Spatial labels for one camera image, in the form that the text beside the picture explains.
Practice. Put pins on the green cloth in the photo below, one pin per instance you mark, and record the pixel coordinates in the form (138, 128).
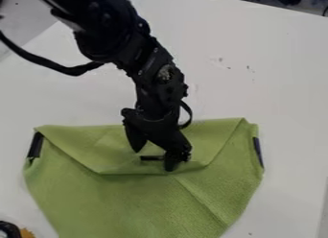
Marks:
(128, 200)

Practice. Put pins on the yellow toy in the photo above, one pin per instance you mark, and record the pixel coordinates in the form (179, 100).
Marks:
(27, 233)

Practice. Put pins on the black object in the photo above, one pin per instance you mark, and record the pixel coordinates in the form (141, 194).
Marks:
(8, 230)

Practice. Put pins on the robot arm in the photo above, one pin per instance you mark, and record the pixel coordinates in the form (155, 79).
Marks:
(115, 34)

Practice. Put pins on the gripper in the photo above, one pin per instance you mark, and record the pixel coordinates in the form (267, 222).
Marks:
(164, 131)

